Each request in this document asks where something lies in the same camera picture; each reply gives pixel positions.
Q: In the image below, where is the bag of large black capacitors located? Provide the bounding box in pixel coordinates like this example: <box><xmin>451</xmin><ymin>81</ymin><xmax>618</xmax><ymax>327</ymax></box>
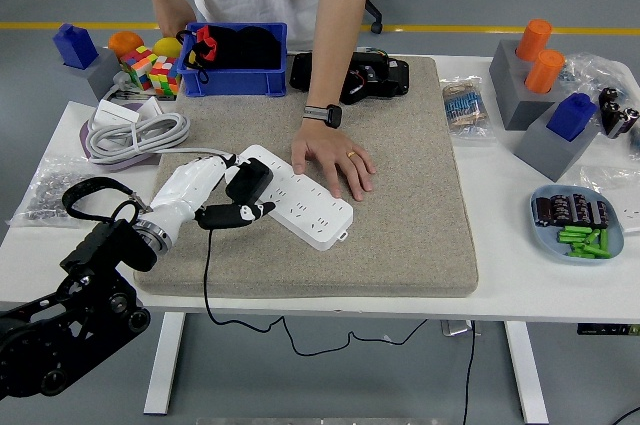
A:
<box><xmin>597</xmin><ymin>86</ymin><xmax>640</xmax><ymax>139</ymax></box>

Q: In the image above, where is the clear bag of metal nuts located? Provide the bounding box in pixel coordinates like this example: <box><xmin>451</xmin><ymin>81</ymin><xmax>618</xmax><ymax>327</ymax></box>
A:
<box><xmin>4</xmin><ymin>154</ymin><xmax>96</xmax><ymax>229</ymax></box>

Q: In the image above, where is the small white zip bag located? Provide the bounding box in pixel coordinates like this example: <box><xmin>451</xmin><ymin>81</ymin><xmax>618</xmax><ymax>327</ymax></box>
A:
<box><xmin>615</xmin><ymin>193</ymin><xmax>640</xmax><ymax>236</ymax></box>

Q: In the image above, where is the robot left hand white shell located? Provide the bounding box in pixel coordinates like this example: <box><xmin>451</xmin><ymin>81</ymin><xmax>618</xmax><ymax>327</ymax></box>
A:
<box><xmin>146</xmin><ymin>153</ymin><xmax>278</xmax><ymax>245</ymax></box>

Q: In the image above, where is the orange ball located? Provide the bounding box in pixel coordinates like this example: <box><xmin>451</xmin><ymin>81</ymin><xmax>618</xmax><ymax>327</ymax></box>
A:
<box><xmin>107</xmin><ymin>30</ymin><xmax>145</xmax><ymax>59</ymax></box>

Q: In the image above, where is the black mechanical device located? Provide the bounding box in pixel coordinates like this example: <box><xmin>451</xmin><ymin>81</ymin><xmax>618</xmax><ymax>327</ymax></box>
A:
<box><xmin>289</xmin><ymin>49</ymin><xmax>411</xmax><ymax>106</ymax></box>

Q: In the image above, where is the black pouch red trim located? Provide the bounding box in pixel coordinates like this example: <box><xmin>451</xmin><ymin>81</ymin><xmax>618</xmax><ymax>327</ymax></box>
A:
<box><xmin>175</xmin><ymin>24</ymin><xmax>236</xmax><ymax>84</ymax></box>

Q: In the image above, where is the black wrist watch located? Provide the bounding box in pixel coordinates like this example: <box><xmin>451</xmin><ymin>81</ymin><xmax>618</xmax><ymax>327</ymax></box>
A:
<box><xmin>303</xmin><ymin>103</ymin><xmax>344</xmax><ymax>130</ymax></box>

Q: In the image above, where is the grey two-hole block holder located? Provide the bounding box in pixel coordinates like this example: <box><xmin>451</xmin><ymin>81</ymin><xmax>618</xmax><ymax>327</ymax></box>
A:
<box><xmin>488</xmin><ymin>38</ymin><xmax>567</xmax><ymax>131</ymax></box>

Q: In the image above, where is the clear bag of hardware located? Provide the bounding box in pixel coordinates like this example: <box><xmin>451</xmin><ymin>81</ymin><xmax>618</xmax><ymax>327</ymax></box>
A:
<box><xmin>554</xmin><ymin>50</ymin><xmax>640</xmax><ymax>111</ymax></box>

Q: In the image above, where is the black floor cable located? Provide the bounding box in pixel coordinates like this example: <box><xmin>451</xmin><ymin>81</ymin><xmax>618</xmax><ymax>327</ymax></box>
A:
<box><xmin>612</xmin><ymin>404</ymin><xmax>640</xmax><ymax>425</ymax></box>

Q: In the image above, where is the white table leg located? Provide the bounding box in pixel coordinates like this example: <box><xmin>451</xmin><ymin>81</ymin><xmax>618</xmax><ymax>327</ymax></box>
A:
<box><xmin>143</xmin><ymin>312</ymin><xmax>187</xmax><ymax>416</ymax></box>
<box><xmin>502</xmin><ymin>320</ymin><xmax>550</xmax><ymax>425</ymax></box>

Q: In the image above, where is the black cloth pouch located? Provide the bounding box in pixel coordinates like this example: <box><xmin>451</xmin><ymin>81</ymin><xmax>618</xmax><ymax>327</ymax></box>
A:
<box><xmin>219</xmin><ymin>26</ymin><xmax>282</xmax><ymax>70</ymax></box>

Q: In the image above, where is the grey-brown mat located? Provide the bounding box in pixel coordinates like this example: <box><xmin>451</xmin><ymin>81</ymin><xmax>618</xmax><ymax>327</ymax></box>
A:
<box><xmin>132</xmin><ymin>55</ymin><xmax>480</xmax><ymax>299</ymax></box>

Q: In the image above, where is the light blue plate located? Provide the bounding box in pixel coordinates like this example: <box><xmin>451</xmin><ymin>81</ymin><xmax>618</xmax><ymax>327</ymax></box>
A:
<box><xmin>528</xmin><ymin>183</ymin><xmax>626</xmax><ymax>266</ymax></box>

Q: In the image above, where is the black plug adapter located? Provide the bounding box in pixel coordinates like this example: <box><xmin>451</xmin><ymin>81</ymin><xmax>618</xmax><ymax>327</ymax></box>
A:
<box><xmin>224</xmin><ymin>157</ymin><xmax>275</xmax><ymax>206</ymax></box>

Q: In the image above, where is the person's right hand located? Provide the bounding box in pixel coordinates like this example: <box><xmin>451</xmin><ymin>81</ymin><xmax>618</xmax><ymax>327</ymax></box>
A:
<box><xmin>152</xmin><ymin>0</ymin><xmax>198</xmax><ymax>41</ymax></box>

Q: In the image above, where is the blue plastic block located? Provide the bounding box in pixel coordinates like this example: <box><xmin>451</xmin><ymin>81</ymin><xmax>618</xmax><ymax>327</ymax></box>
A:
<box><xmin>51</xmin><ymin>23</ymin><xmax>99</xmax><ymax>70</ymax></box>
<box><xmin>545</xmin><ymin>92</ymin><xmax>598</xmax><ymax>141</ymax></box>

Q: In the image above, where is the empty clear plastic bag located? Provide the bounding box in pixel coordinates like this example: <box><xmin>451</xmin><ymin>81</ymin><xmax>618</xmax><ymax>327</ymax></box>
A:
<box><xmin>578</xmin><ymin>163</ymin><xmax>640</xmax><ymax>196</ymax></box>

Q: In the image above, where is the black hanging cable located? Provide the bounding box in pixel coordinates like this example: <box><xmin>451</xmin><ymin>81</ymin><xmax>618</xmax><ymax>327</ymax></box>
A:
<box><xmin>460</xmin><ymin>322</ymin><xmax>476</xmax><ymax>425</ymax></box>

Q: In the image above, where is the person's left hand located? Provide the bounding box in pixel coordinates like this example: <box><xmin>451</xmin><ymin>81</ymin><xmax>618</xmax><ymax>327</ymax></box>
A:
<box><xmin>290</xmin><ymin>119</ymin><xmax>376</xmax><ymax>202</ymax></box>

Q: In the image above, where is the black table control panel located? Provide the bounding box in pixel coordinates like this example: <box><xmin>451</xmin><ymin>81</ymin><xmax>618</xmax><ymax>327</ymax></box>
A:
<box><xmin>575</xmin><ymin>323</ymin><xmax>640</xmax><ymax>336</ymax></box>

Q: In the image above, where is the colourful puzzle cube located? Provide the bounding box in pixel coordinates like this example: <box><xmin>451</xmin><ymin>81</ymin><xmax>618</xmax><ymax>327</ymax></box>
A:
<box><xmin>118</xmin><ymin>45</ymin><xmax>157</xmax><ymax>91</ymax></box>
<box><xmin>147</xmin><ymin>55</ymin><xmax>182</xmax><ymax>97</ymax></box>

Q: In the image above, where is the orange cylinder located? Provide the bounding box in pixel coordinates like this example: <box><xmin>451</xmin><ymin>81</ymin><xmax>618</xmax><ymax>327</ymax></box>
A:
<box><xmin>523</xmin><ymin>48</ymin><xmax>567</xmax><ymax>94</ymax></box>
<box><xmin>515</xmin><ymin>18</ymin><xmax>554</xmax><ymax>62</ymax></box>

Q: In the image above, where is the clear bag of resistors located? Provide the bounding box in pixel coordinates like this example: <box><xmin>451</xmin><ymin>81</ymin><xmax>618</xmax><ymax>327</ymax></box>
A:
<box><xmin>439</xmin><ymin>75</ymin><xmax>497</xmax><ymax>140</ymax></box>

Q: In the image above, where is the metal bracket under table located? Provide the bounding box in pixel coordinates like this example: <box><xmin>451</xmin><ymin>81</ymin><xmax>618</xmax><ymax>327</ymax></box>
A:
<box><xmin>439</xmin><ymin>318</ymin><xmax>482</xmax><ymax>337</ymax></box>

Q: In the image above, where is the white power strip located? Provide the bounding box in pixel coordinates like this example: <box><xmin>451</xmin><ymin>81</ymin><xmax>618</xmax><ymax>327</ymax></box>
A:
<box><xmin>241</xmin><ymin>143</ymin><xmax>354</xmax><ymax>252</ymax></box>

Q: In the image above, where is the coiled white power cable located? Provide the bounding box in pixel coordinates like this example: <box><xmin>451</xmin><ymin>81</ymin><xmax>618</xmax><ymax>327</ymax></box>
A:
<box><xmin>84</xmin><ymin>112</ymin><xmax>236</xmax><ymax>166</ymax></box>

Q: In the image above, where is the grey square block holder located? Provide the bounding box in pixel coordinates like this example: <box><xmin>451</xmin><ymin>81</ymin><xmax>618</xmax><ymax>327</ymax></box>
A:
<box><xmin>513</xmin><ymin>102</ymin><xmax>601</xmax><ymax>182</ymax></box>
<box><xmin>46</xmin><ymin>48</ymin><xmax>121</xmax><ymax>107</ymax></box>

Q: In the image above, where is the black office chair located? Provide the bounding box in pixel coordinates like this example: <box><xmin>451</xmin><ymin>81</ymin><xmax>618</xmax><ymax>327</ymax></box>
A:
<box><xmin>364</xmin><ymin>0</ymin><xmax>397</xmax><ymax>35</ymax></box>

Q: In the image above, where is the small white box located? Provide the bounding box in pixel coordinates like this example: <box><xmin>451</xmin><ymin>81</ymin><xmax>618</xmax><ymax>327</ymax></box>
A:
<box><xmin>94</xmin><ymin>98</ymin><xmax>140</xmax><ymax>125</ymax></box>

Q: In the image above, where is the blue plastic bin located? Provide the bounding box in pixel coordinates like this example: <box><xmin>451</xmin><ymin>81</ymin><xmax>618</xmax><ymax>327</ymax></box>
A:
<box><xmin>179</xmin><ymin>21</ymin><xmax>289</xmax><ymax>98</ymax></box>

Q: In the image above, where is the black cylindrical capacitor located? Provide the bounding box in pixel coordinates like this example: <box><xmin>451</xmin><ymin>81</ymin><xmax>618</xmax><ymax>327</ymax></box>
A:
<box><xmin>549</xmin><ymin>193</ymin><xmax>574</xmax><ymax>224</ymax></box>
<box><xmin>588</xmin><ymin>199</ymin><xmax>610</xmax><ymax>229</ymax></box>
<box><xmin>532</xmin><ymin>196</ymin><xmax>554</xmax><ymax>227</ymax></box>
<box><xmin>571</xmin><ymin>192</ymin><xmax>591</xmax><ymax>224</ymax></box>

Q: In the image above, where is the yellow ball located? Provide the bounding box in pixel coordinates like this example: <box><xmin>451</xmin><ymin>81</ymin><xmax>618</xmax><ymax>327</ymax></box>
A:
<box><xmin>152</xmin><ymin>37</ymin><xmax>184</xmax><ymax>59</ymax></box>

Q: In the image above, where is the black plug cord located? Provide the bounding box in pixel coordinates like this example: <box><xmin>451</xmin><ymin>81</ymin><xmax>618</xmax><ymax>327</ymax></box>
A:
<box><xmin>202</xmin><ymin>227</ymin><xmax>429</xmax><ymax>359</ymax></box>

